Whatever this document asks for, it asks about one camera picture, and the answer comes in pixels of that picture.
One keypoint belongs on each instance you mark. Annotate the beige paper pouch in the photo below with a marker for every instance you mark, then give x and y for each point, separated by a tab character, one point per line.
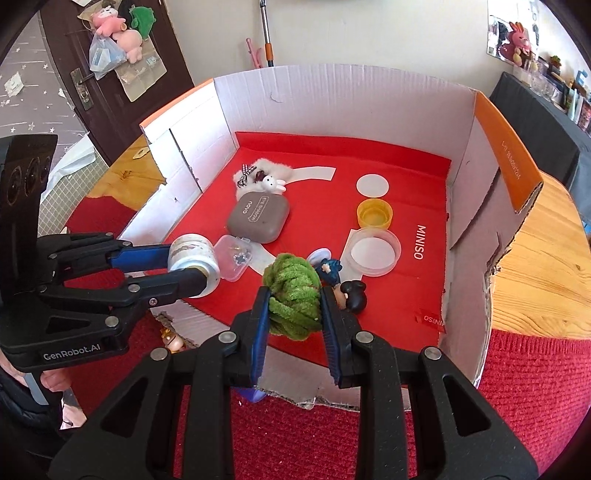
143	76

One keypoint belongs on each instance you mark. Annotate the grey-brown eyeshadow case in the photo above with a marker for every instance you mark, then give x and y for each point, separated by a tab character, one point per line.
258	219

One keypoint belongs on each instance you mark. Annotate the blue uniformed figurine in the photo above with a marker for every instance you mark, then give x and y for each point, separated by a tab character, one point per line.
353	295

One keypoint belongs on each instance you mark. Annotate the orange cardboard box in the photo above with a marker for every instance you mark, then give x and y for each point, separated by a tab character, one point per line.
415	286

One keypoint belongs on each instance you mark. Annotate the green yarn plush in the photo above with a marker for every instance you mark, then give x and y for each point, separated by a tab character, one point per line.
293	286

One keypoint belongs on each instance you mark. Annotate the grid cutting mat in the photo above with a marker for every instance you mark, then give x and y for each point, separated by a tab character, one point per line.
69	198

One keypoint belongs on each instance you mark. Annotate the red knitted mat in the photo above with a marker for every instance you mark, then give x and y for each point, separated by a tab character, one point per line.
531	383

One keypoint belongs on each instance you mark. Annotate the white plastic sheet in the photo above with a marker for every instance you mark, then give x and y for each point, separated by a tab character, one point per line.
71	154

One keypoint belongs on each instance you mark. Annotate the row of shelf knickknacks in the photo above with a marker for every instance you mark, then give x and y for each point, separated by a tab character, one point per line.
568	92

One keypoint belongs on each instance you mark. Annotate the dark blue bottle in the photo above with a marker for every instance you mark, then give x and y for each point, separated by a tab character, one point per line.
251	394

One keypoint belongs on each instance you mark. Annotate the small clear plastic case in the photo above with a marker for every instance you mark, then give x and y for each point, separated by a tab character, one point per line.
233	258

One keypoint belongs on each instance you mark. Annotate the dark table cloth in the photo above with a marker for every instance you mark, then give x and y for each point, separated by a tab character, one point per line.
531	120

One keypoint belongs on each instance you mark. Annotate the metal mop pole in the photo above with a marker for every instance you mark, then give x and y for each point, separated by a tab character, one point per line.
266	27

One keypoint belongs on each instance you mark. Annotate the pink rabbit toy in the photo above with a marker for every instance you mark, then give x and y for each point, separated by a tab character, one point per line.
519	41

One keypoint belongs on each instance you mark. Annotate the pink plush toy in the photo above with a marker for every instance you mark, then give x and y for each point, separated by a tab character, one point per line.
106	21
129	44

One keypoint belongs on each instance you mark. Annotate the yellow plastic cap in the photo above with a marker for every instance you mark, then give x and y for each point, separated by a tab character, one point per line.
374	214

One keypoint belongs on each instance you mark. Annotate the green plush toy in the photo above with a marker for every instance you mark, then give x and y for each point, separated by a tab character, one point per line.
141	18

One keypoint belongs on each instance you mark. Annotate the white round jar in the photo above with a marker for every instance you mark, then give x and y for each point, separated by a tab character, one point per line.
194	256

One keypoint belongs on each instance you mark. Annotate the clear round lid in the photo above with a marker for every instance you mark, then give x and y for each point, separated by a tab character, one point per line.
371	254

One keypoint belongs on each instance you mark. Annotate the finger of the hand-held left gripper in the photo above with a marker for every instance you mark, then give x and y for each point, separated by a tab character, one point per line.
180	281
138	257

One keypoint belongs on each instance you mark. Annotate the yellow-haired small figurine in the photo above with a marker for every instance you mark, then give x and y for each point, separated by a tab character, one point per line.
174	342

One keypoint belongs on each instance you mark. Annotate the person's left hand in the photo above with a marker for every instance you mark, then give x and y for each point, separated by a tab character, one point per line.
57	381

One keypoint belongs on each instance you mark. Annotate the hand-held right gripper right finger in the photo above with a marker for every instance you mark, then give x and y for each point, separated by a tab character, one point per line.
330	341

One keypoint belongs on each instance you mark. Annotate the dark brown door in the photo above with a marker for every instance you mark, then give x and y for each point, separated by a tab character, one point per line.
175	92

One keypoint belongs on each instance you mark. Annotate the small wooden tag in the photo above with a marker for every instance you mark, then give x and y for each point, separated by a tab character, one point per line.
139	154

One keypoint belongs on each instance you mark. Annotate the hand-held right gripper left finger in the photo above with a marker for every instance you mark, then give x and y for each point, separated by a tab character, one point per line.
261	341

